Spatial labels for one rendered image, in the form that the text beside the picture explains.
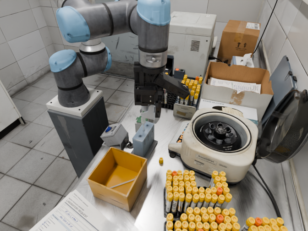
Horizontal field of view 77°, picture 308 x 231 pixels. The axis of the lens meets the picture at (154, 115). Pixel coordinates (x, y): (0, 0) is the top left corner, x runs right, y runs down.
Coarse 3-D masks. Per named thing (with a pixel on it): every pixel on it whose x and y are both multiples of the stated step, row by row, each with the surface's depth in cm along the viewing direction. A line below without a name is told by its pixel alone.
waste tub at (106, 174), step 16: (112, 160) 67; (128, 160) 65; (144, 160) 61; (96, 176) 59; (112, 176) 66; (128, 176) 66; (144, 176) 63; (96, 192) 58; (112, 192) 54; (128, 192) 52; (128, 208) 56
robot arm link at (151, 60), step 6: (138, 48) 48; (138, 54) 50; (144, 54) 47; (150, 54) 46; (156, 54) 47; (162, 54) 47; (144, 60) 48; (150, 60) 48; (156, 60) 48; (162, 60) 48; (144, 66) 50; (150, 66) 48; (156, 66) 49; (162, 66) 51
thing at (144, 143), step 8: (144, 128) 71; (152, 128) 72; (136, 136) 68; (144, 136) 68; (152, 136) 75; (136, 144) 68; (144, 144) 69; (152, 144) 77; (136, 152) 71; (144, 152) 71
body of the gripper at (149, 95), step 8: (136, 64) 53; (136, 72) 53; (144, 72) 50; (152, 72) 50; (160, 72) 50; (136, 80) 55; (144, 80) 54; (152, 80) 53; (136, 88) 55; (144, 88) 54; (152, 88) 54; (160, 88) 54; (136, 96) 55; (144, 96) 55; (152, 96) 55; (136, 104) 56; (144, 104) 56
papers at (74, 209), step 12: (72, 192) 61; (60, 204) 58; (72, 204) 58; (84, 204) 58; (48, 216) 55; (60, 216) 55; (72, 216) 55; (84, 216) 55; (96, 216) 55; (36, 228) 53; (48, 228) 53; (60, 228) 53; (72, 228) 53; (84, 228) 53; (96, 228) 53
